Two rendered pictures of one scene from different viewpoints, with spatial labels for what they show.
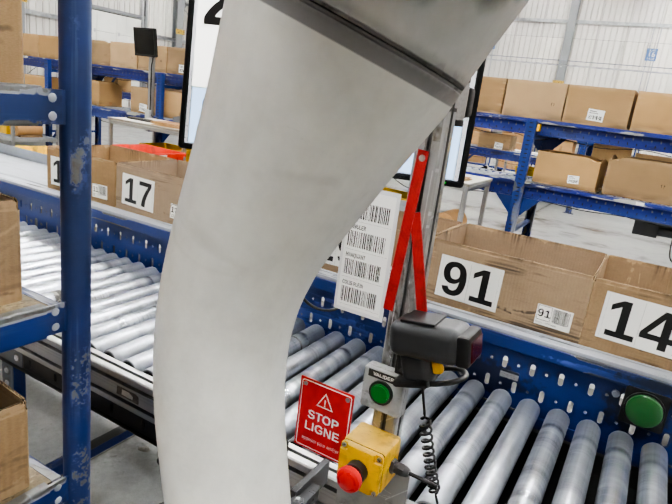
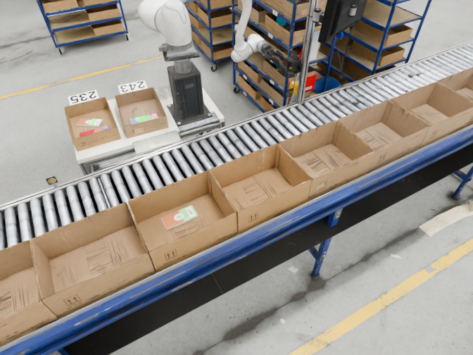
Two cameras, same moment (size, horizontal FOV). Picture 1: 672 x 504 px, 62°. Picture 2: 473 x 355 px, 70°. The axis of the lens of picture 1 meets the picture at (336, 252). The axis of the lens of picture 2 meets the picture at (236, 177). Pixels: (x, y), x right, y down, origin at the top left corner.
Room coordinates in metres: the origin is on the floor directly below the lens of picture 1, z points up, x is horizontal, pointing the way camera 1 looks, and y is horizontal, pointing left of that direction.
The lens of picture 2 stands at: (1.57, -2.14, 2.20)
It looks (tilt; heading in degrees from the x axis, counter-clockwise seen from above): 47 degrees down; 123
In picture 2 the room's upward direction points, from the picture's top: 1 degrees counter-clockwise
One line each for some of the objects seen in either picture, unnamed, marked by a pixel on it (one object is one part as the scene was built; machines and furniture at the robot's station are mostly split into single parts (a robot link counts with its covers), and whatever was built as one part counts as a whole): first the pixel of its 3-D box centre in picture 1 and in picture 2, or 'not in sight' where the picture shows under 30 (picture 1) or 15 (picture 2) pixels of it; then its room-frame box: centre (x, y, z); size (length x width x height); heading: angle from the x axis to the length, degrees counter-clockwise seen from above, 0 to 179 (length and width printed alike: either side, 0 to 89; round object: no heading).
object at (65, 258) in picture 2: not in sight; (95, 256); (0.68, -1.85, 0.96); 0.39 x 0.29 x 0.17; 61
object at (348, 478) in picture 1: (353, 475); not in sight; (0.71, -0.07, 0.84); 0.04 x 0.04 x 0.04; 61
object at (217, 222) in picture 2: not in sight; (183, 218); (0.86, -1.51, 0.96); 0.39 x 0.29 x 0.17; 61
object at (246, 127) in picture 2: not in sight; (263, 146); (0.81, -0.66, 0.72); 0.52 x 0.05 x 0.05; 151
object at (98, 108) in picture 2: not in sight; (91, 122); (-0.25, -1.13, 0.80); 0.38 x 0.28 x 0.10; 149
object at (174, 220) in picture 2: not in sight; (179, 217); (0.81, -1.48, 0.89); 0.16 x 0.07 x 0.02; 62
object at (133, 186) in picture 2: not in sight; (137, 195); (0.41, -1.40, 0.72); 0.52 x 0.05 x 0.05; 151
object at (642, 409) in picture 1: (643, 411); not in sight; (1.07, -0.68, 0.81); 0.07 x 0.01 x 0.07; 61
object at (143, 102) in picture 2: not in sight; (141, 111); (-0.06, -0.87, 0.80); 0.38 x 0.28 x 0.10; 145
